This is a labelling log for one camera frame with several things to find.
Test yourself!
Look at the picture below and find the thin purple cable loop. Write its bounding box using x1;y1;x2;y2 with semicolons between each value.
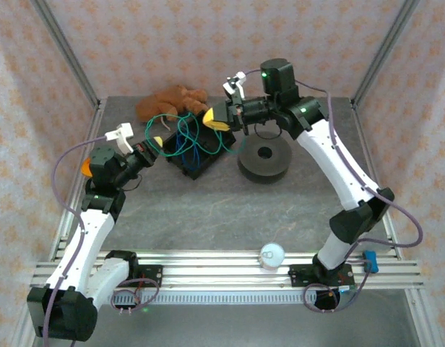
110;278;161;314
302;269;371;314

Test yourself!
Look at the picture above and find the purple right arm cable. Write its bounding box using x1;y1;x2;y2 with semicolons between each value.
243;68;424;261

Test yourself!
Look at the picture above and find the green cable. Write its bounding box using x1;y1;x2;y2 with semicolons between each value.
145;111;247;166

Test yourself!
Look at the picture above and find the white tin can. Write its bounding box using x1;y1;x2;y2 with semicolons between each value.
259;242;285;271

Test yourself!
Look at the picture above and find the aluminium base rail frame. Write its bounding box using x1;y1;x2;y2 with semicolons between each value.
29;249;425;294

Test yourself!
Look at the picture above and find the aluminium frame post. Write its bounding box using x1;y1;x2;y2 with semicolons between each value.
30;0;103;109
350;0;422;108

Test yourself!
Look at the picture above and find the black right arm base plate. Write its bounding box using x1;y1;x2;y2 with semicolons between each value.
288;263;355;289

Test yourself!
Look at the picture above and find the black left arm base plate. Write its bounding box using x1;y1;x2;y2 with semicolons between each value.
134;263;164;288

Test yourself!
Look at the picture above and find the small blue clamp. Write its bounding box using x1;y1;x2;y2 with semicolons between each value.
363;249;379;273

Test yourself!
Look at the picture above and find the white slotted cable duct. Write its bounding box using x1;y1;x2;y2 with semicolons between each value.
108;291;339;305

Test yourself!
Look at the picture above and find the brown plush toy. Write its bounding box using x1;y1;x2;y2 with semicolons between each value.
135;85;211;122

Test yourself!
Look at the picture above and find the black plastic bin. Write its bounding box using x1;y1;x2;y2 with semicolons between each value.
160;110;237;181

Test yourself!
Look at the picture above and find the aluminium table edge rail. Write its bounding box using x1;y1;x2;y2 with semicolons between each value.
48;100;108;261
350;98;404;261

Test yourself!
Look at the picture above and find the black perforated cable spool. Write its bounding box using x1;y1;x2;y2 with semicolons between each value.
236;130;293;185

